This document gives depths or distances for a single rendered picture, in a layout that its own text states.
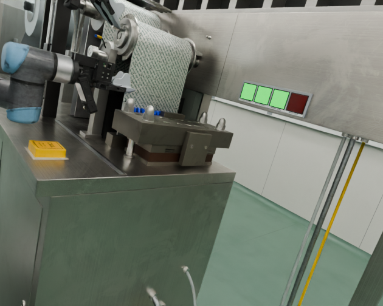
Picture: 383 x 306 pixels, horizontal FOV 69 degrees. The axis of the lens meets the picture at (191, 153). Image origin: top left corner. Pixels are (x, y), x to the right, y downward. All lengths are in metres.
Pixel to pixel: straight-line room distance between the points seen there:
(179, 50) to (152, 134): 0.37
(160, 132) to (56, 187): 0.32
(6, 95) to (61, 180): 0.29
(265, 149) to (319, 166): 0.69
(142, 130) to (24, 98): 0.30
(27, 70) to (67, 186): 0.31
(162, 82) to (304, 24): 0.48
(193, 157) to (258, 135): 2.85
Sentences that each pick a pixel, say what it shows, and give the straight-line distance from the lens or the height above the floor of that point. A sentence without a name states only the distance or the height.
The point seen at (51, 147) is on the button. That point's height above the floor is 0.92.
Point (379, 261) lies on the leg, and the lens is 1.01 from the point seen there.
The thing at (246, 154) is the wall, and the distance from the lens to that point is 3.79.
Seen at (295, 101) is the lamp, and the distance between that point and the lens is 0.88.
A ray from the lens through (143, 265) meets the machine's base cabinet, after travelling 0.93.
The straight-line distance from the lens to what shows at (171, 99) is 1.05.
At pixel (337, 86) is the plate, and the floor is 1.25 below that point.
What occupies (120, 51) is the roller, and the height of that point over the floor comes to 1.20.
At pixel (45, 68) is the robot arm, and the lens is 0.81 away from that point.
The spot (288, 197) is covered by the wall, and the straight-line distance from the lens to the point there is 3.51.
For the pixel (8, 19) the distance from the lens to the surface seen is 1.88.
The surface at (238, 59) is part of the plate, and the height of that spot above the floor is 1.28.
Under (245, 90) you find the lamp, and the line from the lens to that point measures 0.98.
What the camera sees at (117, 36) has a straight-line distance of 1.00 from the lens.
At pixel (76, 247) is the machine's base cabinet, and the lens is 0.76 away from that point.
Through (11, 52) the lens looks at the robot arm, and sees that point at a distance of 0.80.
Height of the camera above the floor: 1.16
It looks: 13 degrees down
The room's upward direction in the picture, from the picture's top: 15 degrees clockwise
